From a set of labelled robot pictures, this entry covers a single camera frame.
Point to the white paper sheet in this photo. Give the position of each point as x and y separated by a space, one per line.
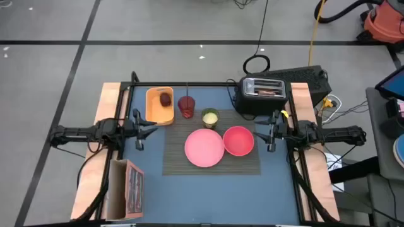
334 160

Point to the brown toast slice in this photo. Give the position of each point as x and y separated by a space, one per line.
266 92

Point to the orange shop vacuum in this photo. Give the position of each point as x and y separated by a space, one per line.
385 22
334 17

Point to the grey woven placemat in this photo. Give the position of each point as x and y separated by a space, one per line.
176 151

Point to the blue round disc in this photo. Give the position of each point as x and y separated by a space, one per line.
400 151

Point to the orange cereal box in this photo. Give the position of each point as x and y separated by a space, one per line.
134 189

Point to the red bowl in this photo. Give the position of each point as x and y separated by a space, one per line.
238 141

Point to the grey desk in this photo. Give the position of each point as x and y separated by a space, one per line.
385 157

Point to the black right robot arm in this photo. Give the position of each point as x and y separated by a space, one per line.
341 134

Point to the black aluminium table frame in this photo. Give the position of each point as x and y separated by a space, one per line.
189 84

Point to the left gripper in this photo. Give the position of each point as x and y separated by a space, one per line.
139 132

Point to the blue-screen monitor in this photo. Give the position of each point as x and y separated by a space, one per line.
394 83

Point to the green faceted cup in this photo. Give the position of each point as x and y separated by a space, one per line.
210 119

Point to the black computer case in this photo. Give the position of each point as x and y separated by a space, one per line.
303 77

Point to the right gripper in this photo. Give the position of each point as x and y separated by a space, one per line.
276 132

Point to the black toaster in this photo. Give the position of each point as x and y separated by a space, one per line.
252 105

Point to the dark brown round food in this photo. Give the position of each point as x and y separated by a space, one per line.
165 99

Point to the pink plate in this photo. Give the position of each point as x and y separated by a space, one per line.
204 148

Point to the yellow power plug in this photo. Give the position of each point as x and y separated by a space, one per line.
328 103

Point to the yellow plastic bin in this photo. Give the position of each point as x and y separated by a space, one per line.
154 110

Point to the thin wooden stick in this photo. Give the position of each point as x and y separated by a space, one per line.
187 89

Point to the red faceted cup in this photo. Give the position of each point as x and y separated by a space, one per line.
186 108

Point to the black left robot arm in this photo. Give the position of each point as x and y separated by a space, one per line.
79 132

